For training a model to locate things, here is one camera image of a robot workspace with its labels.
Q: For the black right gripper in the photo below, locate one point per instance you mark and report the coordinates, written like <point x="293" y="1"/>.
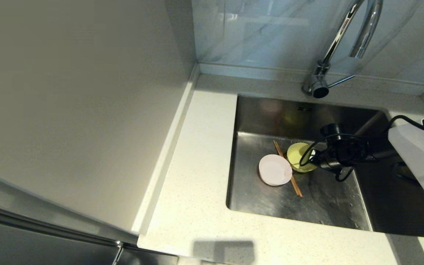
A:
<point x="335" y="154"/>

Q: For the yellow plastic bowl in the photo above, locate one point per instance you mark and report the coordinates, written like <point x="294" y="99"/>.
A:
<point x="294" y="154"/>

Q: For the brown wooden chopstick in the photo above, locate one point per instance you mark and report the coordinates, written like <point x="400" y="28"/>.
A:
<point x="295" y="184"/>

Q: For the pink plastic bowl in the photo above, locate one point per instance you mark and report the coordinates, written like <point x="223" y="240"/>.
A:
<point x="274" y="170"/>

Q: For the chrome gooseneck kitchen faucet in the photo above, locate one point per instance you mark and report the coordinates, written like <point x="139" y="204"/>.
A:
<point x="318" y="86"/>

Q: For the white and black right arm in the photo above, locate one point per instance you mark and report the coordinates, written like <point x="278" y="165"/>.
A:
<point x="418" y="158"/>

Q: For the stainless steel sink basin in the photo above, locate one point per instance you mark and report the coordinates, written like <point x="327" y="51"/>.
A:
<point x="263" y="198"/>

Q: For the tall beige cabinet panel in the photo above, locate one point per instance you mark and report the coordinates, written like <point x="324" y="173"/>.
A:
<point x="68" y="92"/>

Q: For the dark grey cabinet front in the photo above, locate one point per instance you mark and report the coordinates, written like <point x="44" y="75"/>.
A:
<point x="31" y="250"/>

